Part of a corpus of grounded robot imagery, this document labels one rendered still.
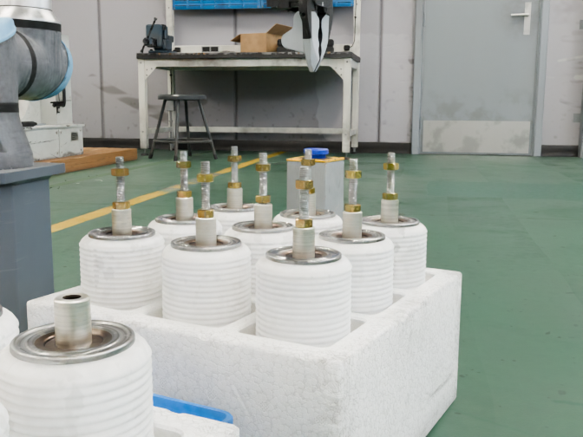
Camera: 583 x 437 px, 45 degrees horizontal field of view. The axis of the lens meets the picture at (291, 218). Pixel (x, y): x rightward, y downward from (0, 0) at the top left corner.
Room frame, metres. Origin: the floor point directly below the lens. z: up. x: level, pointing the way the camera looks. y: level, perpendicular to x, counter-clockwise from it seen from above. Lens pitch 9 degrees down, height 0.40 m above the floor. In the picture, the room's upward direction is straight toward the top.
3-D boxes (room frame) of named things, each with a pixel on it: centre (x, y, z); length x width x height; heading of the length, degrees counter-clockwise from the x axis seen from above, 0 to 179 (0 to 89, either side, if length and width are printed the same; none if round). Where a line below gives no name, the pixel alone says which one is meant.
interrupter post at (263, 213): (0.85, 0.03, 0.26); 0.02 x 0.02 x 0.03
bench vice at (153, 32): (5.38, 0.99, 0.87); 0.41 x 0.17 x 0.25; 169
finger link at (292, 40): (1.14, -0.01, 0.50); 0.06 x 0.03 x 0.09; 61
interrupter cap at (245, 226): (0.85, 0.03, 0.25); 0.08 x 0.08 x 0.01
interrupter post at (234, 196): (1.01, 0.08, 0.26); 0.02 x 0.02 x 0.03
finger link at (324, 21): (1.17, -0.02, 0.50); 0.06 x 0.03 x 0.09; 61
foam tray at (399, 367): (0.85, 0.03, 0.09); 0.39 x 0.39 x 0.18; 61
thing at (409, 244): (0.90, -0.13, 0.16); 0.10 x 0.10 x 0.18
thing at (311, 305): (0.69, -0.01, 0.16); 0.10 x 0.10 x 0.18
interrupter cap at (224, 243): (0.75, 0.09, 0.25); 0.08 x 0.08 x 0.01
